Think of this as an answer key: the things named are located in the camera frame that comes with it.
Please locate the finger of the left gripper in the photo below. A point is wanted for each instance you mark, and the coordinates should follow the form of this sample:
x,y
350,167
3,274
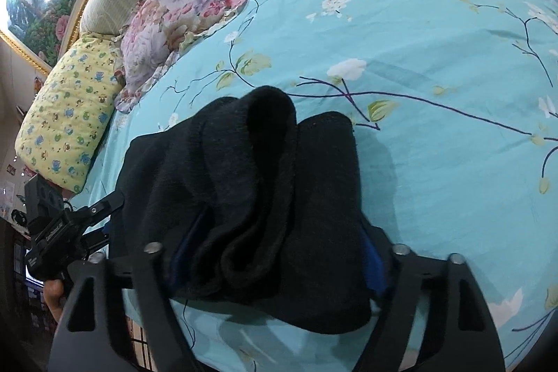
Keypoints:
x,y
105,207

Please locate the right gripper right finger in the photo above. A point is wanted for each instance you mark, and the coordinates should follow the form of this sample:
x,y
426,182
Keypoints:
x,y
460,334

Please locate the black pants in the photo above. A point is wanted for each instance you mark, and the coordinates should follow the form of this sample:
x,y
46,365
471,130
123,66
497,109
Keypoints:
x,y
254,207

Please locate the person's left hand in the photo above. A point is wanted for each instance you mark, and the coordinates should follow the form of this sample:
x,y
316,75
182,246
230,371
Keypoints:
x,y
53,297

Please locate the yellow cartoon print pillow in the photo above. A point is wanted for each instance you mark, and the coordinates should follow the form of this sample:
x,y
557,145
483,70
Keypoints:
x,y
66,121

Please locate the pink floral ruffled pillow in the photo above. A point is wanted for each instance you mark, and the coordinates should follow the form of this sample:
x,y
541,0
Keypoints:
x,y
156,34

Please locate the teal floral bed sheet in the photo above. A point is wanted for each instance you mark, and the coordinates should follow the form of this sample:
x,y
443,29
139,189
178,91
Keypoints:
x,y
454,109

